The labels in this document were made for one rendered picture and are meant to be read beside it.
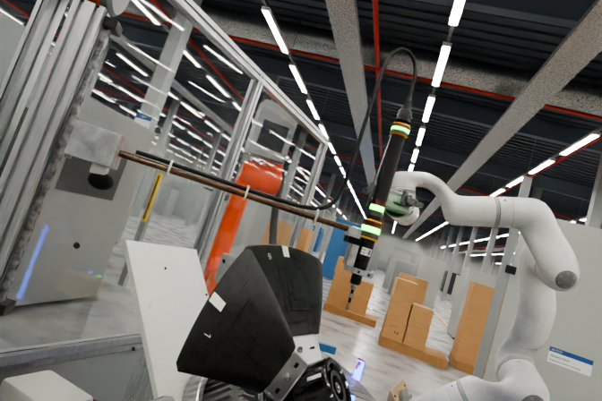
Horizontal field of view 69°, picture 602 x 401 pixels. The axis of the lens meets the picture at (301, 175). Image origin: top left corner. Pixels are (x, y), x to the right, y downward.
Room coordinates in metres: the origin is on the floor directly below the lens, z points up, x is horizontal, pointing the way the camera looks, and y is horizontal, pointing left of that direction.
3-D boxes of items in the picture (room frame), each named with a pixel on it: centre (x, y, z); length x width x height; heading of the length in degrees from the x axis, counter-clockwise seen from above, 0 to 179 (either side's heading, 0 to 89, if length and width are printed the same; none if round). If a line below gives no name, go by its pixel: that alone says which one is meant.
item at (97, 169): (0.90, 0.39, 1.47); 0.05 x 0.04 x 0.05; 101
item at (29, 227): (0.89, 0.47, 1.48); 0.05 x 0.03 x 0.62; 11
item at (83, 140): (0.90, 0.42, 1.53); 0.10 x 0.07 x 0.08; 101
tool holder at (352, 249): (1.01, -0.18, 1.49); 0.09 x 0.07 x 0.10; 101
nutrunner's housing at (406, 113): (1.01, -0.19, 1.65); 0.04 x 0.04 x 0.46
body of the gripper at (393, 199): (1.18, -0.26, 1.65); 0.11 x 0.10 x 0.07; 155
